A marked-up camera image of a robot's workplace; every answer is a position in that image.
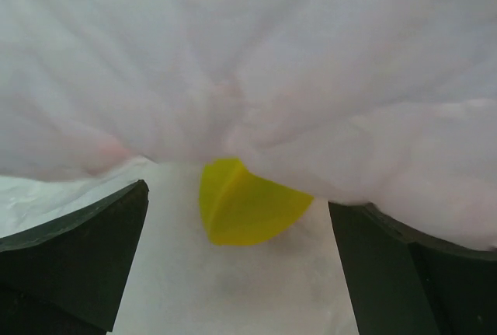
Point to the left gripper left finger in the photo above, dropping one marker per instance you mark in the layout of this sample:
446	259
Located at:
68	275

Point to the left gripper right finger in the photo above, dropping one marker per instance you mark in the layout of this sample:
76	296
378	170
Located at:
402	281

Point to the pink plastic bag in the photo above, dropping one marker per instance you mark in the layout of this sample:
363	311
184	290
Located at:
388	102

